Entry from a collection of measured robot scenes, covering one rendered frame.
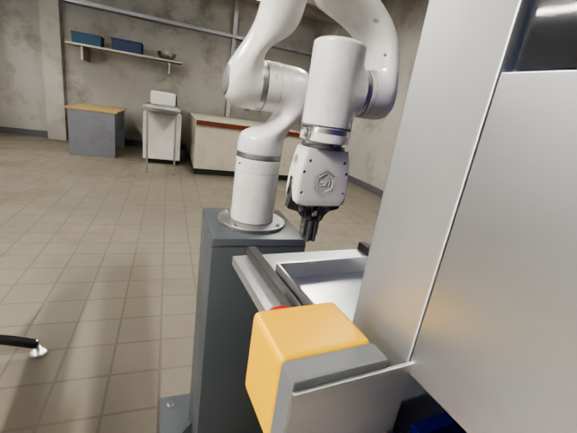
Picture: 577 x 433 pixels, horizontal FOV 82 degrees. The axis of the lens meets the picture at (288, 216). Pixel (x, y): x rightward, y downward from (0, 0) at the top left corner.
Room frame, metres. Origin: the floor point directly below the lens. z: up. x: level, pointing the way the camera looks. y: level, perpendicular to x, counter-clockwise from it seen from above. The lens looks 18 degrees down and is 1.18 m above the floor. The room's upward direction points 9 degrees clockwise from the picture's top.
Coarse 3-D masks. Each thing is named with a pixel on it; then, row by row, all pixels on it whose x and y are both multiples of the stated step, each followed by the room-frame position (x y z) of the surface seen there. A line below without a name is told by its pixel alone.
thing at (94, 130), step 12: (72, 108) 5.24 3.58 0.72; (84, 108) 5.30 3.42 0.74; (96, 108) 5.61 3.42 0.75; (108, 108) 6.03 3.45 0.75; (120, 108) 6.50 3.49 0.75; (72, 120) 5.26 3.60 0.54; (84, 120) 5.32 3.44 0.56; (96, 120) 5.38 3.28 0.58; (108, 120) 5.44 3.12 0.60; (120, 120) 6.48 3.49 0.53; (72, 132) 5.25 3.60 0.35; (84, 132) 5.32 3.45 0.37; (96, 132) 5.38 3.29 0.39; (108, 132) 5.44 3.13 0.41; (120, 132) 6.68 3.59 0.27; (72, 144) 5.25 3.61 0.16; (84, 144) 5.31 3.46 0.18; (96, 144) 5.38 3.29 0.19; (108, 144) 5.44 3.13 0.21; (120, 144) 6.68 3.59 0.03; (108, 156) 5.44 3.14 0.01
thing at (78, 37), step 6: (72, 30) 6.13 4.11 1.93; (72, 36) 6.14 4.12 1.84; (78, 36) 6.17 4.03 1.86; (84, 36) 6.20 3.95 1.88; (90, 36) 6.24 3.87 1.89; (96, 36) 6.26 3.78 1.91; (78, 42) 6.17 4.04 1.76; (84, 42) 6.20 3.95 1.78; (90, 42) 6.24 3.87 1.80; (96, 42) 6.27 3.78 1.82; (102, 42) 6.41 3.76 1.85
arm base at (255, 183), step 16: (240, 160) 0.85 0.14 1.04; (240, 176) 0.84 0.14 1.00; (256, 176) 0.83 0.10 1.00; (272, 176) 0.85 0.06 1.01; (240, 192) 0.84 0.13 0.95; (256, 192) 0.83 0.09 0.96; (272, 192) 0.86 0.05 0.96; (240, 208) 0.84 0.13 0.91; (256, 208) 0.83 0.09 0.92; (272, 208) 0.87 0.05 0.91; (224, 224) 0.82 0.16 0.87; (240, 224) 0.83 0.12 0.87; (256, 224) 0.84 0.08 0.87; (272, 224) 0.87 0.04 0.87
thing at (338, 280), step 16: (288, 272) 0.55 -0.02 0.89; (304, 272) 0.56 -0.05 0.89; (320, 272) 0.58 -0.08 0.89; (336, 272) 0.60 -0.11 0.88; (352, 272) 0.61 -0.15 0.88; (288, 288) 0.49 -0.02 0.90; (304, 288) 0.52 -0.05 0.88; (320, 288) 0.53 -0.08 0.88; (336, 288) 0.54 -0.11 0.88; (352, 288) 0.55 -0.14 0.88; (304, 304) 0.44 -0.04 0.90; (336, 304) 0.48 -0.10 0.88; (352, 304) 0.49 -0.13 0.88; (352, 320) 0.44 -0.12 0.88
